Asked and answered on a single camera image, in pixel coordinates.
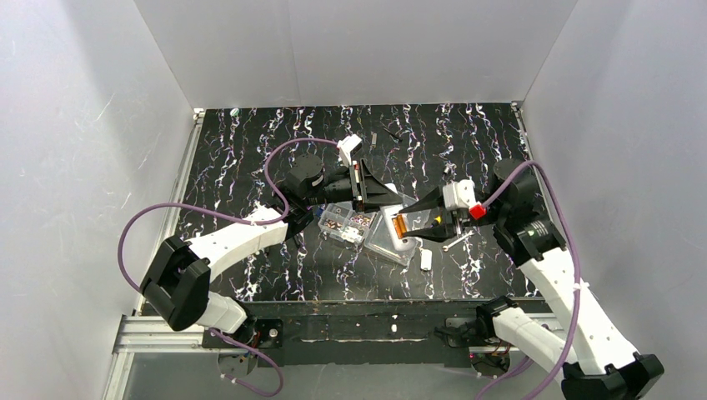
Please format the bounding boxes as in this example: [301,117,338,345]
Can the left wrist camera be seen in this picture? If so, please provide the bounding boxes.
[337,134,362,167]

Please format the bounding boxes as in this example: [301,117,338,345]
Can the clear plastic parts box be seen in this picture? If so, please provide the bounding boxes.
[318,202,423,267]

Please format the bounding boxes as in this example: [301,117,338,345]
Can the purple cable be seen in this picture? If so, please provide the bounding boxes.
[474,161,582,400]
[117,137,341,398]

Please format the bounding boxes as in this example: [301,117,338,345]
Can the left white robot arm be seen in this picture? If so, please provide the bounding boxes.
[138,154,403,334]

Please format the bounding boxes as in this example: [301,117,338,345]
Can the white remote control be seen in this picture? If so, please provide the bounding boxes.
[381,204,419,253]

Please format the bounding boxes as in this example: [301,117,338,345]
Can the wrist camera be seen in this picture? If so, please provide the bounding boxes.
[442,178,487,220]
[337,134,362,167]

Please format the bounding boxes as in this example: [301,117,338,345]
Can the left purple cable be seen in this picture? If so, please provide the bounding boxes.
[117,137,341,398]

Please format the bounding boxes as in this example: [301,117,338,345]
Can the aluminium frame rail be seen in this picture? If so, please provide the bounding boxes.
[113,316,204,353]

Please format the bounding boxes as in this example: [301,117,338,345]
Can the orange battery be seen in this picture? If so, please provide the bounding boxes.
[391,214,408,240]

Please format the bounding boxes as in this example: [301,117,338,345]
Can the small silver wrench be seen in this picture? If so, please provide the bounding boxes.
[442,231,474,253]

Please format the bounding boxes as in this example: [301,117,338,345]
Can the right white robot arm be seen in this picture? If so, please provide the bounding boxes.
[393,159,664,399]

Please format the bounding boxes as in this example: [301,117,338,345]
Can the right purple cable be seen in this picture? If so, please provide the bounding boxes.
[474,161,582,400]

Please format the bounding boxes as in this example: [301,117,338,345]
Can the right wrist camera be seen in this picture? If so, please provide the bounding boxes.
[442,178,487,220]

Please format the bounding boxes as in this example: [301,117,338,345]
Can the white battery cover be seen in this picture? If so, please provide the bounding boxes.
[420,248,433,272]

